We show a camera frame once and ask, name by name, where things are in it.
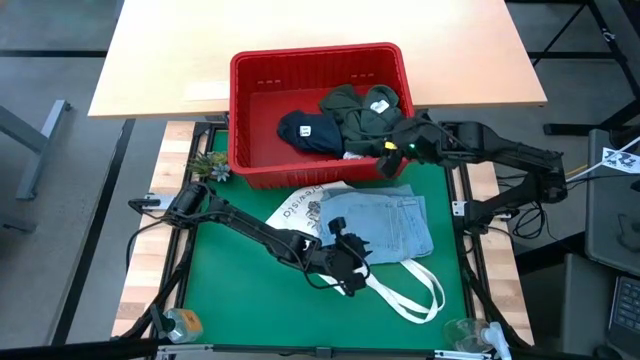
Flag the white cable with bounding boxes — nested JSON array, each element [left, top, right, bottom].
[[564, 135, 640, 184]]

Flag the white paper strip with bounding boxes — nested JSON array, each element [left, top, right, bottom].
[[183, 80, 231, 101]]

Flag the green table mat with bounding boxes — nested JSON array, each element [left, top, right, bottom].
[[182, 128, 469, 347]]

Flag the dark keyboard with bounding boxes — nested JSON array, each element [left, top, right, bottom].
[[608, 275, 640, 346]]

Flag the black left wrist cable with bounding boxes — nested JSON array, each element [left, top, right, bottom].
[[303, 262, 374, 292]]

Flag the clear glass cup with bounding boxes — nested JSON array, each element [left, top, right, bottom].
[[443, 318, 514, 360]]

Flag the white printed tote bag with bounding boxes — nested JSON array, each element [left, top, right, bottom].
[[264, 180, 446, 325]]

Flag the grey cabinet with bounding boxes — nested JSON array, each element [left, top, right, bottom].
[[584, 128, 640, 276]]

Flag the red plastic laundry basket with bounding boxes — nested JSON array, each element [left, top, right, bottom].
[[228, 42, 425, 192]]

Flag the dark green garment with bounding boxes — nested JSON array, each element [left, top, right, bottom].
[[318, 83, 406, 157]]

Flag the navy garment with white tag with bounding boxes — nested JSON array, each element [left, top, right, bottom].
[[277, 110, 346, 159]]

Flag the black horizontal bar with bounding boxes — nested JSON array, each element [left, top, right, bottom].
[[0, 337, 161, 360]]

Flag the grey box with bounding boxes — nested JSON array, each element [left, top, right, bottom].
[[559, 252, 621, 356]]

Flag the black floor rail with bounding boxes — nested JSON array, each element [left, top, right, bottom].
[[52, 118, 136, 346]]

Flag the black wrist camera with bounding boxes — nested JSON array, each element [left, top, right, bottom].
[[343, 272, 370, 299], [375, 141, 404, 180]]

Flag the white patterned marker tag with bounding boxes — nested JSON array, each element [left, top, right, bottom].
[[602, 147, 640, 175]]

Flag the small succulent plant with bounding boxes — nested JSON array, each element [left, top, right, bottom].
[[189, 151, 232, 184]]

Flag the black desk frame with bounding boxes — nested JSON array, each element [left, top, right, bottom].
[[504, 0, 640, 136]]

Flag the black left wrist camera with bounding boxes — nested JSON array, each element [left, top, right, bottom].
[[343, 272, 370, 299]]

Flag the light blue denim jeans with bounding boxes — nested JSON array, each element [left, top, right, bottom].
[[317, 183, 435, 266]]

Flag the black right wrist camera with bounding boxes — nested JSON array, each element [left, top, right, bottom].
[[375, 141, 404, 180]]

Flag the grey desk leg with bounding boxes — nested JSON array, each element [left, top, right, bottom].
[[0, 98, 71, 201]]

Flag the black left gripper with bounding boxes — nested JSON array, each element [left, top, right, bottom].
[[309, 217, 374, 281]]

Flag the black cable bundle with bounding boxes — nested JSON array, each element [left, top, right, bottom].
[[499, 172, 551, 240]]

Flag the light wooden desk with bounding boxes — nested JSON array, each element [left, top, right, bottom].
[[88, 0, 549, 120]]

